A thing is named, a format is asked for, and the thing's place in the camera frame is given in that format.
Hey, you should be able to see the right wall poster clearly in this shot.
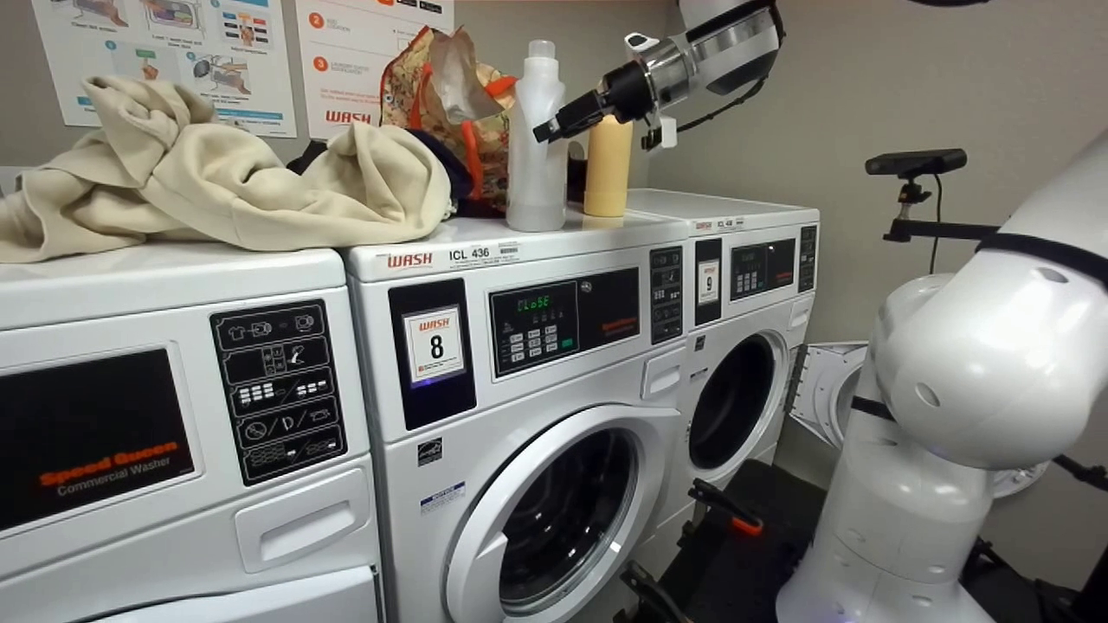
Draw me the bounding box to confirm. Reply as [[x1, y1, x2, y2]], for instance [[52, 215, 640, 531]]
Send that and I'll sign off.
[[293, 0, 453, 139]]

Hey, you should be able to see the black garment behind cloth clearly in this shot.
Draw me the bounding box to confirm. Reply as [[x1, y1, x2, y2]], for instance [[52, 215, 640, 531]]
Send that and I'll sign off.
[[288, 127, 496, 218]]

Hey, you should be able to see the white washing machine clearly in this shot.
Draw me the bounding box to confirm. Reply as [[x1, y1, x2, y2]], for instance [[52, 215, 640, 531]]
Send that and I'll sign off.
[[631, 188, 821, 546], [346, 218, 685, 623], [0, 246, 384, 623]]

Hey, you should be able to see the wall poster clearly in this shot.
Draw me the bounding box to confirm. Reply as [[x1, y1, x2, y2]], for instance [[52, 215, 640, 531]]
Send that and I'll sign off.
[[30, 0, 297, 139], [293, 0, 453, 139]]

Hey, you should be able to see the black camera on stand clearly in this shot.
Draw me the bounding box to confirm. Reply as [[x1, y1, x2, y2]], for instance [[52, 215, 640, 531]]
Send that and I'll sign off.
[[866, 150, 995, 269]]

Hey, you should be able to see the white plastic bottle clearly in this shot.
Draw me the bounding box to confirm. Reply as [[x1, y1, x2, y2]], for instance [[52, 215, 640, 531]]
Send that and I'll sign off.
[[505, 38, 563, 231]]

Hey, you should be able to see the yellow water bottle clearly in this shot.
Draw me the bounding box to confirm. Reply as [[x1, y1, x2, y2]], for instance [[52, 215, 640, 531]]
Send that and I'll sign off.
[[580, 113, 633, 221]]

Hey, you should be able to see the colourful patterned bag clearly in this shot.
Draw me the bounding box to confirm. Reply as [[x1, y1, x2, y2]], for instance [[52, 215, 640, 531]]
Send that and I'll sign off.
[[378, 27, 516, 211]]

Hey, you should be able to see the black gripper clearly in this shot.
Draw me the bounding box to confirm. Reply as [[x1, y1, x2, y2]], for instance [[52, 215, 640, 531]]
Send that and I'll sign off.
[[534, 61, 658, 142]]

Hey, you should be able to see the left wall poster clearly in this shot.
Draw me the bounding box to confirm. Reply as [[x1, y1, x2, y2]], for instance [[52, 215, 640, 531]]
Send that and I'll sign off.
[[30, 0, 297, 139]]

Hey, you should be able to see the middle white washing machine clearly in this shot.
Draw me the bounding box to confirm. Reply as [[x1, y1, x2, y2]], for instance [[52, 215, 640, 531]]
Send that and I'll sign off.
[[346, 218, 685, 623]]

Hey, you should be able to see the right white washing machine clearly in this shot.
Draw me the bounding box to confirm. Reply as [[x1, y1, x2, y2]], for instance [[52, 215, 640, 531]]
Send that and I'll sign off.
[[631, 188, 821, 546]]

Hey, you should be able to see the black cart with orange handle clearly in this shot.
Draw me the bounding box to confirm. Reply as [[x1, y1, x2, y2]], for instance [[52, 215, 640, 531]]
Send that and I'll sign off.
[[613, 465, 823, 623]]

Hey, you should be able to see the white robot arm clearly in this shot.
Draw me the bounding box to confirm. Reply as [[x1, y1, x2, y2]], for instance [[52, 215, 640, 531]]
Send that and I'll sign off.
[[776, 135, 1108, 623]]

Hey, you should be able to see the left white washing machine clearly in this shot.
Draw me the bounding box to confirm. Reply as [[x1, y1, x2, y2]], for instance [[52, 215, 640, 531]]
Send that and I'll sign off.
[[0, 246, 384, 623]]

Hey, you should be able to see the beige cloth garment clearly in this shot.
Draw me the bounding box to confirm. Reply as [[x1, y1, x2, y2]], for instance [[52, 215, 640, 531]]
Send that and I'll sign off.
[[0, 77, 453, 262]]

